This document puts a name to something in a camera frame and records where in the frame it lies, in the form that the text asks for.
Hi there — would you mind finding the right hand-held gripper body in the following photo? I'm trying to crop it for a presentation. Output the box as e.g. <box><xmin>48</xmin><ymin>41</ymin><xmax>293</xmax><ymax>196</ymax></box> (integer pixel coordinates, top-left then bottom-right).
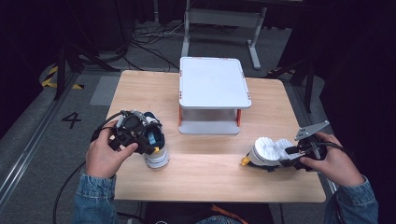
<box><xmin>291</xmin><ymin>120</ymin><xmax>331</xmax><ymax>172</ymax></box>

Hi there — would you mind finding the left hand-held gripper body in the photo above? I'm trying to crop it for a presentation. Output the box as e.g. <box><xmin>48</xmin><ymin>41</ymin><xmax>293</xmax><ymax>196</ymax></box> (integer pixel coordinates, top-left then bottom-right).
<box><xmin>108</xmin><ymin>109</ymin><xmax>154</xmax><ymax>152</ymax></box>

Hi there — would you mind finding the white navy sneaker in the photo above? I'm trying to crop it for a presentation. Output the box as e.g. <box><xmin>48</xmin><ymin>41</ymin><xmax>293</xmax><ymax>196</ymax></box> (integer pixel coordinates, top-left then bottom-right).
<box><xmin>141</xmin><ymin>111</ymin><xmax>171</xmax><ymax>170</ymax></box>

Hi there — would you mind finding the white sneaker with paper stuffing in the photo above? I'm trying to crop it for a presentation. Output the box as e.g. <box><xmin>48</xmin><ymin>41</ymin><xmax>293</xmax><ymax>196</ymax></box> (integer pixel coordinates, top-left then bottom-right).
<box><xmin>240</xmin><ymin>136</ymin><xmax>301</xmax><ymax>173</ymax></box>

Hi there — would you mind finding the person's right hand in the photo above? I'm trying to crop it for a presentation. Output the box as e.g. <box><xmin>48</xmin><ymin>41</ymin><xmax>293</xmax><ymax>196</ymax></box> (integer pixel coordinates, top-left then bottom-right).
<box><xmin>299</xmin><ymin>132</ymin><xmax>365</xmax><ymax>188</ymax></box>

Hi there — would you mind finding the person's left hand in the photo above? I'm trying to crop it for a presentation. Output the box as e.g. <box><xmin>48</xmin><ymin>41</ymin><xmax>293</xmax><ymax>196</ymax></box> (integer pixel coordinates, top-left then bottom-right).
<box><xmin>85</xmin><ymin>127</ymin><xmax>139</xmax><ymax>179</ymax></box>

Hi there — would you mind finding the black tripod stand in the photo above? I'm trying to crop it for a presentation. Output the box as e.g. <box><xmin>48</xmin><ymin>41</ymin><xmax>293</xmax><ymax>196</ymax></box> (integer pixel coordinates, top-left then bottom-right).
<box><xmin>53</xmin><ymin>45</ymin><xmax>120</xmax><ymax>101</ymax></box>
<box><xmin>266</xmin><ymin>58</ymin><xmax>316</xmax><ymax>115</ymax></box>

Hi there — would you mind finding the person's lap dark clothing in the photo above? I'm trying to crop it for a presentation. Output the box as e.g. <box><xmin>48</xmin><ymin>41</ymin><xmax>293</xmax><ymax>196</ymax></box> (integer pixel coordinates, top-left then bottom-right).
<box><xmin>143</xmin><ymin>202</ymin><xmax>276</xmax><ymax>224</ymax></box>

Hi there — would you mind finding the yellow black floor tape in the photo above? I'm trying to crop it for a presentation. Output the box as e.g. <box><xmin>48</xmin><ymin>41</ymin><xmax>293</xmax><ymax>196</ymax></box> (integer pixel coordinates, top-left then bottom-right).
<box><xmin>40</xmin><ymin>65</ymin><xmax>85</xmax><ymax>91</ymax></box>

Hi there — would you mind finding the white two-tier shoe rack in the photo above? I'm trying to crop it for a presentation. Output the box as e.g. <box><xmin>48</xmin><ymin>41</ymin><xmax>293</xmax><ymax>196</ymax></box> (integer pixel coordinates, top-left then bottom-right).
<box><xmin>177</xmin><ymin>56</ymin><xmax>253</xmax><ymax>136</ymax></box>

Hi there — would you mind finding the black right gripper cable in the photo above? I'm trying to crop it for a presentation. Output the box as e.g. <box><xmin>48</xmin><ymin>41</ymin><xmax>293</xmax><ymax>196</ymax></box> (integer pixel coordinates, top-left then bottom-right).
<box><xmin>321</xmin><ymin>141</ymin><xmax>358</xmax><ymax>158</ymax></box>

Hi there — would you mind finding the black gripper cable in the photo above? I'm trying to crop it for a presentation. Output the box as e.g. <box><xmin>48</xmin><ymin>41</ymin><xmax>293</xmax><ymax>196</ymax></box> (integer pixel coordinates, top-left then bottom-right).
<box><xmin>51</xmin><ymin>112</ymin><xmax>124</xmax><ymax>224</ymax></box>
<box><xmin>321</xmin><ymin>141</ymin><xmax>358</xmax><ymax>158</ymax></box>

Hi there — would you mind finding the orange strap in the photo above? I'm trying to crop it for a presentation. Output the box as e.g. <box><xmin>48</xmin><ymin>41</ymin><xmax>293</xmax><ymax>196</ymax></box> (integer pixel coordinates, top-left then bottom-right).
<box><xmin>210</xmin><ymin>203</ymin><xmax>250</xmax><ymax>224</ymax></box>

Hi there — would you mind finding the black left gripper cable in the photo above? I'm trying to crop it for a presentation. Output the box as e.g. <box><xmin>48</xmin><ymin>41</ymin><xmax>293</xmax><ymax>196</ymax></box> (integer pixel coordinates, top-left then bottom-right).
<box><xmin>51</xmin><ymin>112</ymin><xmax>124</xmax><ymax>224</ymax></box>

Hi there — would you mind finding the bundle of floor cables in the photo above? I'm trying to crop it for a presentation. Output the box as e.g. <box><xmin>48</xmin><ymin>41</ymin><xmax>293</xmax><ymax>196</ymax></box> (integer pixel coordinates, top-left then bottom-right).
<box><xmin>122</xmin><ymin>22</ymin><xmax>188</xmax><ymax>73</ymax></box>

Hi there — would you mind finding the metal floor rail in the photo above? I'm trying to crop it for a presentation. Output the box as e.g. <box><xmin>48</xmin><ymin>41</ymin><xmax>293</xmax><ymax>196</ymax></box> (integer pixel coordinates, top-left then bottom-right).
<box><xmin>0</xmin><ymin>72</ymin><xmax>80</xmax><ymax>214</ymax></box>

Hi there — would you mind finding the grey metal desk frame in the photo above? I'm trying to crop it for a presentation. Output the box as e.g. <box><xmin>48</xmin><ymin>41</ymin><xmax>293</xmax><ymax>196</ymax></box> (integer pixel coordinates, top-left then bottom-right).
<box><xmin>180</xmin><ymin>0</ymin><xmax>269</xmax><ymax>71</ymax></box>

